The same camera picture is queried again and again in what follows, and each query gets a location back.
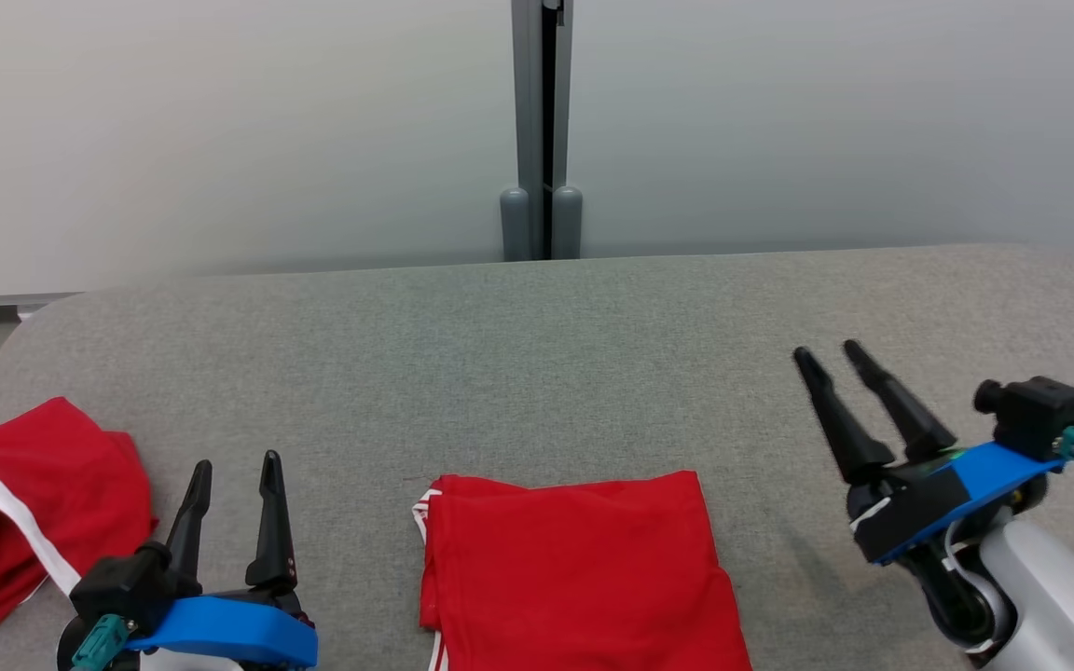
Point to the grey partition post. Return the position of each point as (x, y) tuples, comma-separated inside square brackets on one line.
[(528, 93)]

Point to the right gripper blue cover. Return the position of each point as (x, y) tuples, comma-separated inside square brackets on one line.
[(929, 503)]

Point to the grey cylindrical post foot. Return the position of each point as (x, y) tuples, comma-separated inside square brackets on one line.
[(515, 228), (567, 225)]

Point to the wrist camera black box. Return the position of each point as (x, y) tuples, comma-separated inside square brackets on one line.
[(1040, 415), (127, 582)]

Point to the red shorts white hem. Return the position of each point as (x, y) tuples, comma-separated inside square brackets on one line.
[(61, 475)]

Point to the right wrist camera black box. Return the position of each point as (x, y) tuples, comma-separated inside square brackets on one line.
[(1040, 415)]

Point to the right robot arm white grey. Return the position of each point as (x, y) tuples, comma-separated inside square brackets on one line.
[(1050, 596)]

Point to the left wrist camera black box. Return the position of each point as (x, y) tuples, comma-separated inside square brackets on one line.
[(127, 582)]

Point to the red white basketball jersey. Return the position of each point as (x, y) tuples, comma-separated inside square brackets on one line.
[(584, 578)]

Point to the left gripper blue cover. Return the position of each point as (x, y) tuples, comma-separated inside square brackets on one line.
[(229, 634)]

